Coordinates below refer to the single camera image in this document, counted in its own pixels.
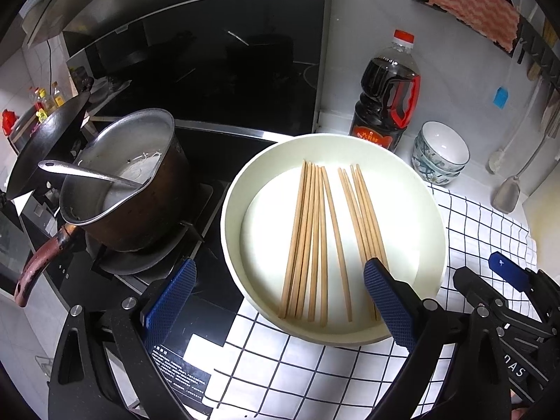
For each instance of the white round basin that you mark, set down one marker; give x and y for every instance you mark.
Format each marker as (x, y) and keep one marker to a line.
(271, 227)

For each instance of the yellow oil bottle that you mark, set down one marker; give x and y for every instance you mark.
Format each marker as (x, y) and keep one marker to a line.
(41, 105)
(57, 96)

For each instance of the pile of wooden chopsticks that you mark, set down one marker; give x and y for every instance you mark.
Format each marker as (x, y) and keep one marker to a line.
(315, 245)

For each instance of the pink wavy cloth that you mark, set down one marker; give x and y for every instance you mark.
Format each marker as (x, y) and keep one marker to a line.
(472, 4)

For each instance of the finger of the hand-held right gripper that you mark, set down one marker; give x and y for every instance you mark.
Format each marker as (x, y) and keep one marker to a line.
(507, 271)
(470, 288)

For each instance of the white black checkered cloth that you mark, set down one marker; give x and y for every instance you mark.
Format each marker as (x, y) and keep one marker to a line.
(306, 372)

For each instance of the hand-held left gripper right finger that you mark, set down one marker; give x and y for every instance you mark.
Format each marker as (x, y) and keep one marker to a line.
(389, 302)

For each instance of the black wall rail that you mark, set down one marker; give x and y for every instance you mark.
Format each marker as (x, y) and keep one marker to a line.
(536, 39)

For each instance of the white patterned bowl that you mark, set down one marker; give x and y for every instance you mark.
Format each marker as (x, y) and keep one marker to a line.
(437, 170)
(442, 140)
(433, 180)

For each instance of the white cutting board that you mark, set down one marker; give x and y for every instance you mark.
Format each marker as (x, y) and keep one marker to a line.
(544, 214)

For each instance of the red plastic item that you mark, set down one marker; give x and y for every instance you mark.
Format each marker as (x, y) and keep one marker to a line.
(8, 122)

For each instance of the metal spatula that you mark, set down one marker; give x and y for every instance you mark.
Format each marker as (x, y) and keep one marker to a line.
(506, 197)

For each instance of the dark soy sauce bottle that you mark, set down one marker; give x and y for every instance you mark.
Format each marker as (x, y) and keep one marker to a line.
(376, 113)

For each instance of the black gas stove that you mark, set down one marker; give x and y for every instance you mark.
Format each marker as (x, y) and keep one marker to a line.
(214, 310)

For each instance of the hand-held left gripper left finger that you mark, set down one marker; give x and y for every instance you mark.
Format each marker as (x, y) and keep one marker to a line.
(170, 302)

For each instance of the black wok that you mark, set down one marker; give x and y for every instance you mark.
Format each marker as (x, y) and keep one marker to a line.
(48, 140)

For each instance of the white dish brush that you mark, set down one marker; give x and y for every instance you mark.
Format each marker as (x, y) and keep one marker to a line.
(495, 162)

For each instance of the metal ladle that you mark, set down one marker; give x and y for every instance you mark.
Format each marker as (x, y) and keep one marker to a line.
(87, 174)

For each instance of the metal saucepan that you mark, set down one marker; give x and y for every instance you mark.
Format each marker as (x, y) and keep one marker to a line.
(131, 210)

